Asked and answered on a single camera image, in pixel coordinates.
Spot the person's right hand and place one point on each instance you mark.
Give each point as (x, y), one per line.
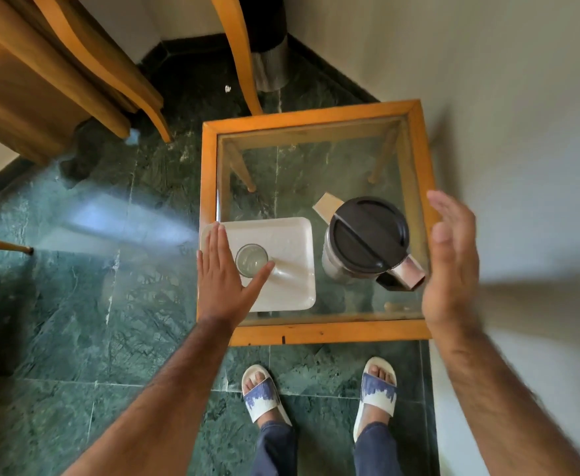
(456, 272)

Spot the person's left hand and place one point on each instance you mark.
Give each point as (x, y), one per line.
(220, 287)

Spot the person's left thumb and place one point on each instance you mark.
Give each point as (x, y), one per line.
(259, 280)

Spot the person's right thumb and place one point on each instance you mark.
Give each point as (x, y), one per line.
(439, 233)

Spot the person's left forearm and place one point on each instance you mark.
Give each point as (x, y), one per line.
(171, 391)

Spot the person's right forearm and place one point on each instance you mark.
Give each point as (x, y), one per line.
(493, 401)

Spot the clear drinking glass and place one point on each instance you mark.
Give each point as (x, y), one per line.
(250, 260)

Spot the white square tray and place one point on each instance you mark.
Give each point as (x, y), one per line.
(290, 242)

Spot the steel jug with black lid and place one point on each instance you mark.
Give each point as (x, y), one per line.
(366, 235)

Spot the beige paper tag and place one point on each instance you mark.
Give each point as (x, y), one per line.
(325, 207)

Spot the white blue left slipper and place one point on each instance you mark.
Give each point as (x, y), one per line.
(262, 399)

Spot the white blue slipper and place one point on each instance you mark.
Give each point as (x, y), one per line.
(376, 391)
(262, 399)

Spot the white blue right slipper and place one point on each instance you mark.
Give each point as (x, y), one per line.
(376, 391)

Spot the person's left leg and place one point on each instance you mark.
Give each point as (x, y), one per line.
(275, 451)

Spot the person's leg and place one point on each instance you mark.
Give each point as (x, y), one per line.
(275, 451)
(376, 451)

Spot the wooden glass-top side table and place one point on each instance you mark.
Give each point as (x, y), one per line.
(314, 113)

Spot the person's right leg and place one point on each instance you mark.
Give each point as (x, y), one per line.
(376, 451)

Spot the black and steel cylinder bin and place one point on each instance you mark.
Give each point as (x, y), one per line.
(270, 49)

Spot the curved wooden chair leg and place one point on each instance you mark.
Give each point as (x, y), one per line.
(238, 44)
(106, 64)

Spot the thin wooden furniture leg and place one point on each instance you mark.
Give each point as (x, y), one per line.
(2, 244)

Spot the wooden desk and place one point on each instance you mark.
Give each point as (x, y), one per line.
(17, 79)

